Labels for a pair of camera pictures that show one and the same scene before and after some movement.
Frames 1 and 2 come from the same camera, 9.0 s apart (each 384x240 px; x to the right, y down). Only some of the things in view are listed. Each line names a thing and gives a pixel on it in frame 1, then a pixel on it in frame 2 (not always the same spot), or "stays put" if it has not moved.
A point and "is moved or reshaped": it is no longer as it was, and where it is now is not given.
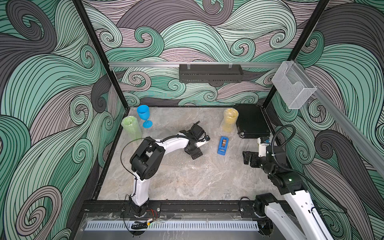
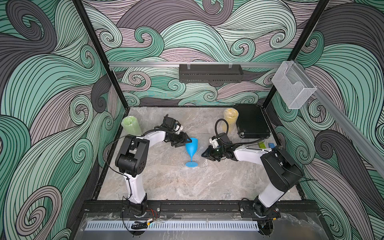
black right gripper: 253,155 -> 209,153
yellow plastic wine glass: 230,116 stays put
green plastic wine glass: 131,125 stays put
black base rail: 170,208 stays put
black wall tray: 211,73 stays put
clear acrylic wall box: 293,86 stays put
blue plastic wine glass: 143,113 is moved or reshaped
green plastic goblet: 131,128 stays put
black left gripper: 194,153 -> 182,140
